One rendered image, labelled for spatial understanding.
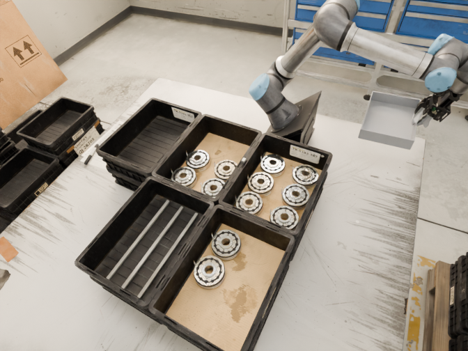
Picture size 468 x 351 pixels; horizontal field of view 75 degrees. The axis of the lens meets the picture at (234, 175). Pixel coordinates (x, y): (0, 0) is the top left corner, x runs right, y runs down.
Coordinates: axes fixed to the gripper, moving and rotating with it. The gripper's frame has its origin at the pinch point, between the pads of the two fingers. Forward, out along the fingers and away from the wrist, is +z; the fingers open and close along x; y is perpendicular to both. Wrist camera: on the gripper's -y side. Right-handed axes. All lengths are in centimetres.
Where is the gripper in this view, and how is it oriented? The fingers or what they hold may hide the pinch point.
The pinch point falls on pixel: (416, 121)
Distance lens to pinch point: 147.7
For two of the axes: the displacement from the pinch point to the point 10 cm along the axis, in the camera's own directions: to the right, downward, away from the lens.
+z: -1.9, 5.3, 8.3
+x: 9.1, 4.1, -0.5
